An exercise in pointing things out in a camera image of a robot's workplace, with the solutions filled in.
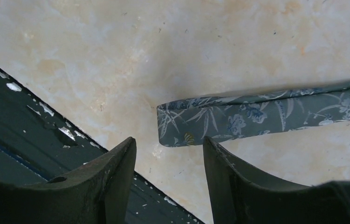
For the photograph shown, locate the grey floral tie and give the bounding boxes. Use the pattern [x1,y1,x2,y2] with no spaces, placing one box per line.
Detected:
[157,81,350,147]

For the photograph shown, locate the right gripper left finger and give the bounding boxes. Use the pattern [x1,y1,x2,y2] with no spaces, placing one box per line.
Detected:
[0,137,137,224]

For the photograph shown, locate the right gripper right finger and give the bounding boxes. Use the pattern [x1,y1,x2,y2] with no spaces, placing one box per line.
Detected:
[203,137,350,224]

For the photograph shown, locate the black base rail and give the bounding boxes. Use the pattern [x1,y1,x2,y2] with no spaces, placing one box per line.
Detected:
[0,51,206,224]

